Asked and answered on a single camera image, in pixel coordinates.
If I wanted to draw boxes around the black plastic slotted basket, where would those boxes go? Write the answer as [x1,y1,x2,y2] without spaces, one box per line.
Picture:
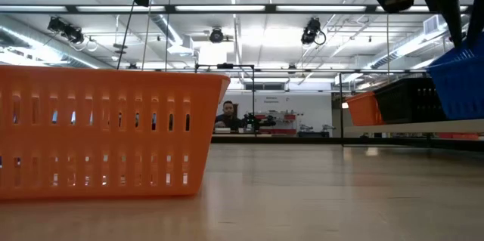
[373,77,447,124]

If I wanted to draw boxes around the round black ceiling camera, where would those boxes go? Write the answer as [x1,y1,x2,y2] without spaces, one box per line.
[209,27,225,44]

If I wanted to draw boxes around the orange plastic slotted basket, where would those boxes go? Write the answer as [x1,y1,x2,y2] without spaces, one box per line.
[345,91,379,100]
[0,64,231,201]
[346,96,386,127]

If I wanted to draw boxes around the black ceiling camera with cable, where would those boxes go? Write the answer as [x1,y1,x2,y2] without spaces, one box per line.
[300,17,327,45]

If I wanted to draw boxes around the black metal frame stand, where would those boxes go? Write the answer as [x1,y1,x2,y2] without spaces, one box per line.
[194,62,341,117]

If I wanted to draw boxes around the blue plastic slotted basket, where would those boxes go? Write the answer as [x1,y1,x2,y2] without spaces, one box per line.
[425,32,484,121]

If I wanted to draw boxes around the red parts bin rack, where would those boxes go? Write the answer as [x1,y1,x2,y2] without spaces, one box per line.
[256,111,299,136]

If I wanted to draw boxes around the black overhead frame beam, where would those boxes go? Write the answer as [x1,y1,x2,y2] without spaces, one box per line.
[0,4,470,15]

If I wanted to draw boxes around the person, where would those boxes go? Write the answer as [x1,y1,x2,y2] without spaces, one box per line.
[214,100,245,131]

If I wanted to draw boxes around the black ceiling-mounted camera cluster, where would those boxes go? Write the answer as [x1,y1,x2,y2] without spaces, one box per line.
[47,16,85,45]

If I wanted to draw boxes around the silver ventilation duct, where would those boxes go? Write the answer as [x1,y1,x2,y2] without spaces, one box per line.
[124,0,185,48]
[0,14,114,69]
[370,36,436,70]

